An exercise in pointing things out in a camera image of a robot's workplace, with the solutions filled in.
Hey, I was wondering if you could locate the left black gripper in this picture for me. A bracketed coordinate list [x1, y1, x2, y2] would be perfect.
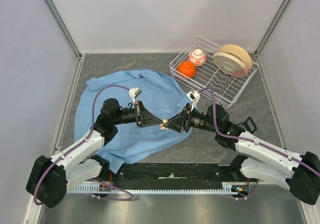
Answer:
[112, 101, 163, 128]

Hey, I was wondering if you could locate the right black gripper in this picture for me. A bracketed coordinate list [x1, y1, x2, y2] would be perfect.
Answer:
[163, 103, 219, 134]

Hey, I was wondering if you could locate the red gold leaf brooch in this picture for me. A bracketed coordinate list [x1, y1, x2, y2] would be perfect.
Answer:
[160, 118, 168, 130]

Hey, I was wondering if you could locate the light blue button shirt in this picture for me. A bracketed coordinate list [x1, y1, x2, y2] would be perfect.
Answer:
[73, 69, 191, 173]

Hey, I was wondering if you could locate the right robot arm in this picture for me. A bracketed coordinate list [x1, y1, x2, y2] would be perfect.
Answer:
[162, 104, 320, 205]

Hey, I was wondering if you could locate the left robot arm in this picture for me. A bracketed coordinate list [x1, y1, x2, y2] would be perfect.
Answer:
[26, 98, 162, 208]

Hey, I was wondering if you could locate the orange bowl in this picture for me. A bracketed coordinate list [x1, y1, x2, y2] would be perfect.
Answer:
[177, 61, 197, 78]

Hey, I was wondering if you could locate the white red patterned bowl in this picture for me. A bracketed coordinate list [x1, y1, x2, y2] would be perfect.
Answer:
[188, 49, 207, 66]

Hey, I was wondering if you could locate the beige plate front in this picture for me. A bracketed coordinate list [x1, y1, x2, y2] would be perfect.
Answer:
[212, 52, 249, 77]

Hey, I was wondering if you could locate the tan plate rear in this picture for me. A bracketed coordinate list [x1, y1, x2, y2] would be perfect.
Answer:
[218, 44, 253, 69]

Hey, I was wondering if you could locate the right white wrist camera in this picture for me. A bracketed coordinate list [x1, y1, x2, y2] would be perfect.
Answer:
[186, 90, 201, 111]

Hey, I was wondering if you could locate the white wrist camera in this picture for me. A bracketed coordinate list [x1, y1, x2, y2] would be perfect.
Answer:
[129, 87, 142, 103]
[186, 90, 201, 111]

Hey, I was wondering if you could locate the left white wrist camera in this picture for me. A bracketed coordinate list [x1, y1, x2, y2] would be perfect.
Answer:
[129, 87, 142, 103]

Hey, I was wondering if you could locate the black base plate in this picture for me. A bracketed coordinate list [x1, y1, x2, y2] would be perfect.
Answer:
[81, 162, 258, 191]

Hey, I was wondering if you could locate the white wire dish rack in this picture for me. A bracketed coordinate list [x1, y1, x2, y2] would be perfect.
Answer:
[169, 36, 259, 109]

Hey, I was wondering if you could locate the small black frame stand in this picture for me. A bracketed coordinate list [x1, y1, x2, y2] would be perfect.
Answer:
[238, 116, 258, 134]

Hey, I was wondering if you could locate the slotted cable duct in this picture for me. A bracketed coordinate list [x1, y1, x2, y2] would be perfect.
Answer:
[68, 182, 249, 195]

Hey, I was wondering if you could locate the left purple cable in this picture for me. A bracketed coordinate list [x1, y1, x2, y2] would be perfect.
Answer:
[33, 85, 133, 206]

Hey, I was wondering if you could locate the purple cable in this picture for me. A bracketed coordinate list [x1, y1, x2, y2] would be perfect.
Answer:
[197, 87, 320, 201]
[33, 85, 133, 206]

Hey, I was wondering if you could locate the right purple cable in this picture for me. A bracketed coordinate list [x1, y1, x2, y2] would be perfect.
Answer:
[197, 87, 320, 201]

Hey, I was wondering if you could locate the left aluminium frame post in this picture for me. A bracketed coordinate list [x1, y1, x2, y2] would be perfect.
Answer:
[44, 0, 82, 59]

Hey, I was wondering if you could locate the aluminium frame post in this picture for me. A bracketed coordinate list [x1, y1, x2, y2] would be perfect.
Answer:
[254, 0, 291, 57]
[44, 0, 82, 59]

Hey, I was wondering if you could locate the right aluminium frame post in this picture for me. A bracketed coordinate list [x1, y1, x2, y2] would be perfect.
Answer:
[254, 0, 291, 57]

